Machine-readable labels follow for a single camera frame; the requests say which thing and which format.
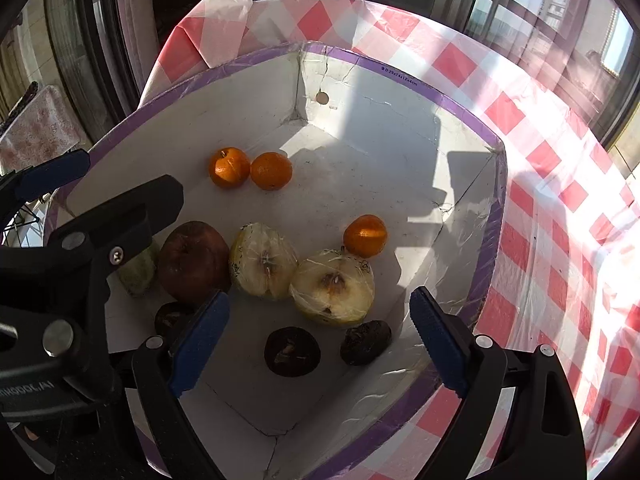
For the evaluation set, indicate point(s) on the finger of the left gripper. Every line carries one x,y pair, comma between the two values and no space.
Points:
103,238
21,187

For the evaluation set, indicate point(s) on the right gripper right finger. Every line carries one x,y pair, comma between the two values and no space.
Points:
542,438

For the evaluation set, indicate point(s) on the dark red apple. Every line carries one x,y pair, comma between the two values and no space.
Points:
194,263

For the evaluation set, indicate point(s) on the yellow apple half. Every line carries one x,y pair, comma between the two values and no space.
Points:
334,287

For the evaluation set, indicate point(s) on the small dark fruit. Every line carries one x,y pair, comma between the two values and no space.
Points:
171,319

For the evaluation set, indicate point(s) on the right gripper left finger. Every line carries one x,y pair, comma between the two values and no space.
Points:
163,372

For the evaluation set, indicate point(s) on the green fruit half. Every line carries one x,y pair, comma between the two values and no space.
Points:
138,274

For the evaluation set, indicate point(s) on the dark wrinkled fruit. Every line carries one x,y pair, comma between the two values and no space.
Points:
365,343

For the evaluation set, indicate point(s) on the purple white cardboard box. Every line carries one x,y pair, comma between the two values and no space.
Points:
363,138

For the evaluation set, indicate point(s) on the small orange mandarin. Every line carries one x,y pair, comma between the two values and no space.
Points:
366,236

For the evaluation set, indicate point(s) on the pale yellow fruit half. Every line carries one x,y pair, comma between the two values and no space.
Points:
262,262

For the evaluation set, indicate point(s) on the red white checkered tablecloth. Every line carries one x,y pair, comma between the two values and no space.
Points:
567,271

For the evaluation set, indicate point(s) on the dark round dried fruit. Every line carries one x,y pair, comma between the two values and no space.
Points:
291,352

